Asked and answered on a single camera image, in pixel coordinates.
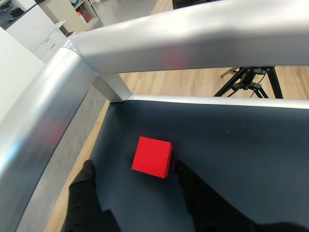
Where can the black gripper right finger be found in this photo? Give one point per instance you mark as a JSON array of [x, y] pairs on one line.
[[205, 205]]

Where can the silver metal table railing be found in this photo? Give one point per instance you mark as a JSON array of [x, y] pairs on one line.
[[169, 41]]

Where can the red cube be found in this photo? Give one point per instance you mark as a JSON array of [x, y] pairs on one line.
[[150, 157]]

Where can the white drawer cabinet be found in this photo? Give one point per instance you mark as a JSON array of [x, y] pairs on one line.
[[31, 26]]

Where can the white partition panel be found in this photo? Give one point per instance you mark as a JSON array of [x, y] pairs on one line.
[[14, 79]]

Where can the black camera tripod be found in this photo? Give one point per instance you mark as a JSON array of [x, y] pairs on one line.
[[246, 77]]

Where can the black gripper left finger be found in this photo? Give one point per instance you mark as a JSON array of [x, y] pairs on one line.
[[83, 200]]

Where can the beige open shelf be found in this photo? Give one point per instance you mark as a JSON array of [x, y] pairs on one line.
[[70, 17]]

